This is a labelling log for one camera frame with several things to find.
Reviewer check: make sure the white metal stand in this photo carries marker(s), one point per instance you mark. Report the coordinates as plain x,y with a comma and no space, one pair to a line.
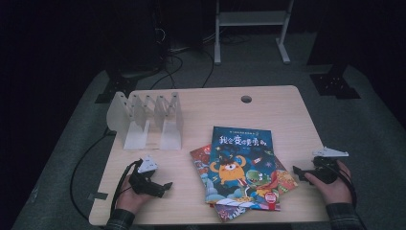
252,18

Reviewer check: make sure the person's left hand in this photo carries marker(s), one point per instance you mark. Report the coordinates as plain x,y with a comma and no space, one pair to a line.
130,199

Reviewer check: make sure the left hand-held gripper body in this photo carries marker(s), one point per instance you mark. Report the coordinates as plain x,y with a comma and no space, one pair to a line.
143,183

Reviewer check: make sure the black stand with base plate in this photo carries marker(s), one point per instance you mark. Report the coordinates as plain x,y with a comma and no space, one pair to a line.
118,84
335,84

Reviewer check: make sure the dark equipment cabinet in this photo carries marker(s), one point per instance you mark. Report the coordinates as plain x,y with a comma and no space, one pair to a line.
137,38

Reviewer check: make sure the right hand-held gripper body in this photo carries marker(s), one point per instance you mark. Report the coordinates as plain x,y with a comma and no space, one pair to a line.
325,171

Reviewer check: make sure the colourful animals picture book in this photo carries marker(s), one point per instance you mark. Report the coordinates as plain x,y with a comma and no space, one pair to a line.
201,159

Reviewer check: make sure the grey tape strip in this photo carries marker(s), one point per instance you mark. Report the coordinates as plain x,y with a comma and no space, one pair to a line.
99,195

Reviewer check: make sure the blue monster picture book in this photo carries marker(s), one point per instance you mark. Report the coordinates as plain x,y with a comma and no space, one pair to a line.
242,166

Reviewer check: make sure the person's right hand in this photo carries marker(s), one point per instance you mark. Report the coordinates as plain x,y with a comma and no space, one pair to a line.
336,191

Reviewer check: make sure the clear acrylic book rack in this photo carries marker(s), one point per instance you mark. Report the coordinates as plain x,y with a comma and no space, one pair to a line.
170,137

